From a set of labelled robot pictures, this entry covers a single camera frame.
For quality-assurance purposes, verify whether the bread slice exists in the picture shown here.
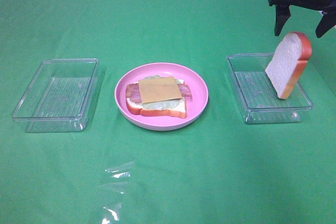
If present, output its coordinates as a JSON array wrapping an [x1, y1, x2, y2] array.
[[265, 31, 312, 100], [125, 80, 187, 119]]

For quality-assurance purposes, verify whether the bacon strip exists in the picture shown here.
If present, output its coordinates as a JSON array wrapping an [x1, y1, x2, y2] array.
[[129, 83, 192, 103], [125, 83, 141, 100]]

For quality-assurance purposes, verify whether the green lettuce leaf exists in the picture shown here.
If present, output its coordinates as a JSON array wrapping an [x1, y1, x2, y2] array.
[[126, 75, 191, 111]]

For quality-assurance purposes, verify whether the yellow cheese slice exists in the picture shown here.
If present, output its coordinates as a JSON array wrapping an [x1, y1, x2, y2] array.
[[138, 76, 182, 103]]

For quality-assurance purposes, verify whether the clear right plastic container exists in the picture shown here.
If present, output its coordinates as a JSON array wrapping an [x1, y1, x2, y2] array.
[[227, 53, 313, 124]]

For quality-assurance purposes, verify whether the clear plastic container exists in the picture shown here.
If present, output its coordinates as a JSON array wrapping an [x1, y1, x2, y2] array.
[[227, 53, 313, 124], [12, 59, 99, 133]]

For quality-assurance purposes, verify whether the pink round plate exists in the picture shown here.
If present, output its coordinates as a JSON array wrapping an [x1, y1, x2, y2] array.
[[114, 62, 209, 131]]

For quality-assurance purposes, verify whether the clear left plastic container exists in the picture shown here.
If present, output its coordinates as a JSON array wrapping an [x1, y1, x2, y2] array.
[[12, 59, 99, 133]]

